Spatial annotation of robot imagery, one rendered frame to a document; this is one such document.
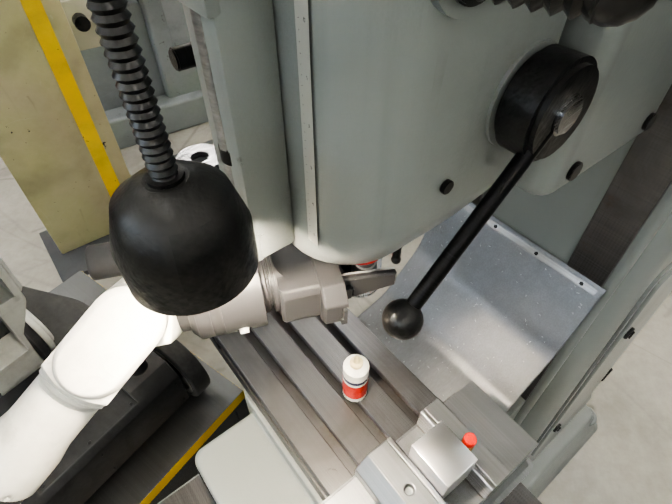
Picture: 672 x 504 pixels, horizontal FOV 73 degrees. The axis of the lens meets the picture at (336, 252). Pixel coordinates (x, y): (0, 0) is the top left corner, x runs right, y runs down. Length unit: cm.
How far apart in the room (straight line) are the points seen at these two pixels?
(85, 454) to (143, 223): 101
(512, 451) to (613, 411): 133
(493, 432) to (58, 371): 54
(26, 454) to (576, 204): 73
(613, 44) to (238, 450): 77
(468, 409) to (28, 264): 224
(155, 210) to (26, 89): 192
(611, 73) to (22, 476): 59
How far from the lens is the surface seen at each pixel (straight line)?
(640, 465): 198
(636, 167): 70
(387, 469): 63
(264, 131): 30
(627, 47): 40
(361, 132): 27
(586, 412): 174
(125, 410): 122
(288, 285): 44
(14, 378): 127
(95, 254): 48
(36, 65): 210
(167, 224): 22
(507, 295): 86
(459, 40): 26
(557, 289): 83
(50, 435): 52
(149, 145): 21
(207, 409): 137
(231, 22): 27
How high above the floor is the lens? 160
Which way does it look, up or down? 46 degrees down
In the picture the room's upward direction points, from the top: straight up
